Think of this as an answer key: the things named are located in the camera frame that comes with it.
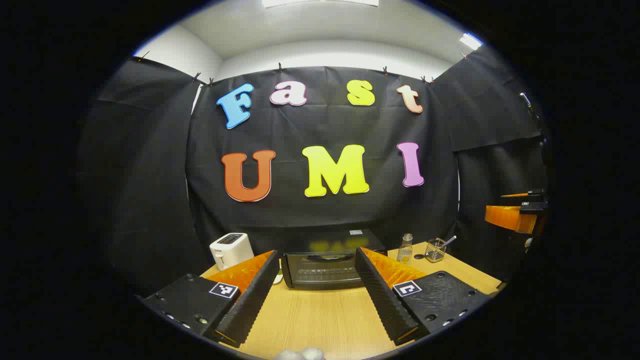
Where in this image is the clear glass bottle yellow label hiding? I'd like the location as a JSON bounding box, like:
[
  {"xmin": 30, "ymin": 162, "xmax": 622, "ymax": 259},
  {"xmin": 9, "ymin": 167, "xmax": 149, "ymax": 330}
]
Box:
[{"xmin": 397, "ymin": 233, "xmax": 414, "ymax": 265}]

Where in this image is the metal mesh utensil holder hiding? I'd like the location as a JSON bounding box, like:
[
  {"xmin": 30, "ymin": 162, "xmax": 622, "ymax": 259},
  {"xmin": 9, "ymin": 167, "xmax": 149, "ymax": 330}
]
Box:
[{"xmin": 425, "ymin": 238, "xmax": 447, "ymax": 263}]

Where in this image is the black backdrop cloth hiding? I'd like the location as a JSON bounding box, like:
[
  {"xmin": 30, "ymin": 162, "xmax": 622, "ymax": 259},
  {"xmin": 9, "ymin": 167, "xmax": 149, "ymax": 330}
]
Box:
[{"xmin": 77, "ymin": 47, "xmax": 551, "ymax": 296}]

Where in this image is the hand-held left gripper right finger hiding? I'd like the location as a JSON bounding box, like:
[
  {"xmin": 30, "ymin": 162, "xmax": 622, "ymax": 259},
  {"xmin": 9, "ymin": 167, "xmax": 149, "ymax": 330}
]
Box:
[{"xmin": 354, "ymin": 246, "xmax": 493, "ymax": 347}]

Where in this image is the white toaster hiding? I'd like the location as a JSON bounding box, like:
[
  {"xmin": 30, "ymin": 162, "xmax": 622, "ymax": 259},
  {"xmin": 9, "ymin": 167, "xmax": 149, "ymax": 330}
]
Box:
[{"xmin": 209, "ymin": 232, "xmax": 255, "ymax": 271}]

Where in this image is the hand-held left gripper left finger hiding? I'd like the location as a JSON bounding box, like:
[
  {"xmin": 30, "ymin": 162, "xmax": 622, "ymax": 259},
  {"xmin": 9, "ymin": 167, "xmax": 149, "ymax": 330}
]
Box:
[{"xmin": 141, "ymin": 249, "xmax": 281, "ymax": 349}]

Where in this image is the black electric oven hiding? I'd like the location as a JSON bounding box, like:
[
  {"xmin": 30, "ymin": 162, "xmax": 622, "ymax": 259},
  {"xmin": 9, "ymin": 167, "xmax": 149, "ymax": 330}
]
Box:
[{"xmin": 281, "ymin": 229, "xmax": 388, "ymax": 291}]

